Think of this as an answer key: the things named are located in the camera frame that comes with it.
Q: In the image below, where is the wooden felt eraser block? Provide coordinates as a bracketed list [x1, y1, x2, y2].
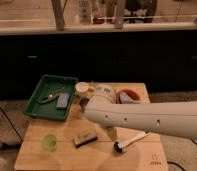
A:
[73, 130, 97, 148]

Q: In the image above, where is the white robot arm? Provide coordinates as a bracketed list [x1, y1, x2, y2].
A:
[84, 84, 197, 140]

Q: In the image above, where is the small yellow object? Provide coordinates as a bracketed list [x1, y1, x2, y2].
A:
[88, 82, 95, 92]

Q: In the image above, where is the white cup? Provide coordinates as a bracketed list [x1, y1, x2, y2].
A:
[75, 82, 89, 98]

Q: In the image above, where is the small metal cup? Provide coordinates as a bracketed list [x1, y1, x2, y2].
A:
[79, 98, 89, 111]

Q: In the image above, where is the grey cloth in bowl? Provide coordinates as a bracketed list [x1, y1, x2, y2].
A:
[120, 92, 138, 103]

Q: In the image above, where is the orange bowl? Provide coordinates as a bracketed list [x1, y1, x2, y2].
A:
[116, 89, 140, 104]

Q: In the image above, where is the grey sponge block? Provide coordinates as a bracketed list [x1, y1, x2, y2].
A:
[56, 93, 69, 109]

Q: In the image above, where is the green plastic tray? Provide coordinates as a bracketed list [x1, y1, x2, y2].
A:
[24, 75, 78, 121]

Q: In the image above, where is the green plastic cup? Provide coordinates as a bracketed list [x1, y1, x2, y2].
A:
[41, 134, 57, 151]

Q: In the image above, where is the green handled peeler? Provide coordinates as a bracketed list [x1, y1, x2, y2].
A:
[37, 89, 62, 104]

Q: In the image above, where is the white handled black brush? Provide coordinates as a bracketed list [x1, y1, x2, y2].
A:
[113, 132, 149, 153]

